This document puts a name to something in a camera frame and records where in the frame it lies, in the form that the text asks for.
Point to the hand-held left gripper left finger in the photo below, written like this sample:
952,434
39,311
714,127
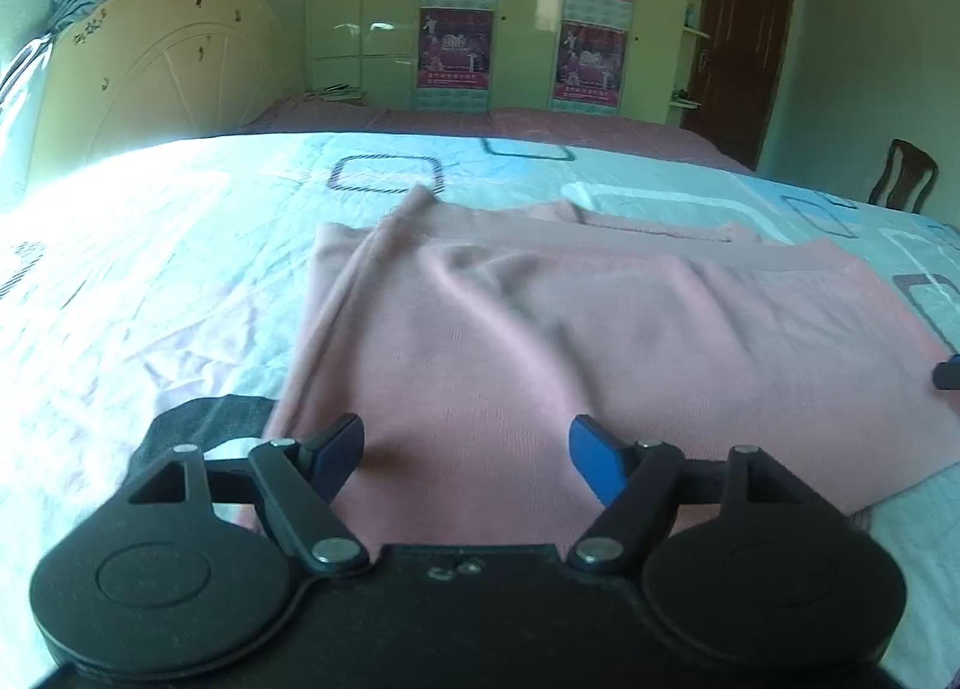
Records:
337,445

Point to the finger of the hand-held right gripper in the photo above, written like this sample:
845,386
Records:
948,374

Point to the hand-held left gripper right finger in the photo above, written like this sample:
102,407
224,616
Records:
596,456

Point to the pink sweater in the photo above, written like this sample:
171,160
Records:
562,344

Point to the wooden chair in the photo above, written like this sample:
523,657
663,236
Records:
904,175

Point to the patterned blue bedsheet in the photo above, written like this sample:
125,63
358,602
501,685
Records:
150,269

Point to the pink bed cover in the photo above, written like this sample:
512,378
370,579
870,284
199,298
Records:
525,130

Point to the stack of books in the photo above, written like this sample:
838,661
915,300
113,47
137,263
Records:
337,93

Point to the brown wooden door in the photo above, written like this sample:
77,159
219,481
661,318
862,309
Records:
742,44

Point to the cream headboard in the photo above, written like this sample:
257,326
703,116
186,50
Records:
165,59

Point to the corner shelf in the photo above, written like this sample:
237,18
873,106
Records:
694,29

